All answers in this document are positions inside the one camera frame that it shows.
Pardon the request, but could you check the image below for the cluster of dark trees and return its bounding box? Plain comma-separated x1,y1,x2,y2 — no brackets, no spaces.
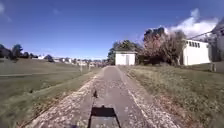
0,43,36,61

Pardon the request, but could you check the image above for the row of distant houses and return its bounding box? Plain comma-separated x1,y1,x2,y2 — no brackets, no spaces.
32,55,108,68

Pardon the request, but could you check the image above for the large white building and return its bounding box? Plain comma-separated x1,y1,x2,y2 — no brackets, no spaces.
181,39,212,66

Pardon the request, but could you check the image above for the dark green tree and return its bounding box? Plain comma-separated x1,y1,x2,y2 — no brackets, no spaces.
106,39,144,66

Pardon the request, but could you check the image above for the reddish brown tree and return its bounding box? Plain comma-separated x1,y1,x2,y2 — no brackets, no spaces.
139,27,172,66

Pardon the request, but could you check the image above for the grass field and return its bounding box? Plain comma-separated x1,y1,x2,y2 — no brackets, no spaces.
0,58,103,128

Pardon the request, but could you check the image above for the grey paved path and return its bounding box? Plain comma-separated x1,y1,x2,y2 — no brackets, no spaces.
23,65,181,128

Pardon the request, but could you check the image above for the brown leafy tree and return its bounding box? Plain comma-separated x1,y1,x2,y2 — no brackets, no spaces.
163,29,188,66

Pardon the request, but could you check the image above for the dry grass slope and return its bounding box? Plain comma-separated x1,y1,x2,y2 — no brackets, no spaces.
118,61,224,128

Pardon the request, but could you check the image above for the small white shed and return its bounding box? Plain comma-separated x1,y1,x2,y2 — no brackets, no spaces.
114,50,138,67

